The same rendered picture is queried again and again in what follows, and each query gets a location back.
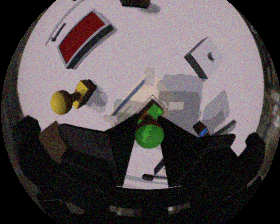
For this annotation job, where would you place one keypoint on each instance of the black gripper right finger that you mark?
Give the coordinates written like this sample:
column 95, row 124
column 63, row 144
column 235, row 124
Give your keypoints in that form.
column 182, row 150

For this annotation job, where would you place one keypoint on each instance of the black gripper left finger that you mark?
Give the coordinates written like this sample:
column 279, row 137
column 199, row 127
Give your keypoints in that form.
column 114, row 144

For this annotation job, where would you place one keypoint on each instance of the black stamp pad tin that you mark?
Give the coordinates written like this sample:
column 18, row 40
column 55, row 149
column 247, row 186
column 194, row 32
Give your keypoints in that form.
column 160, row 168

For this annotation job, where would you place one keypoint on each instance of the dark red ink pad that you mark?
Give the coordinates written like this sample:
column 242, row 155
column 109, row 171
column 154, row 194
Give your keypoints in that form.
column 81, row 37

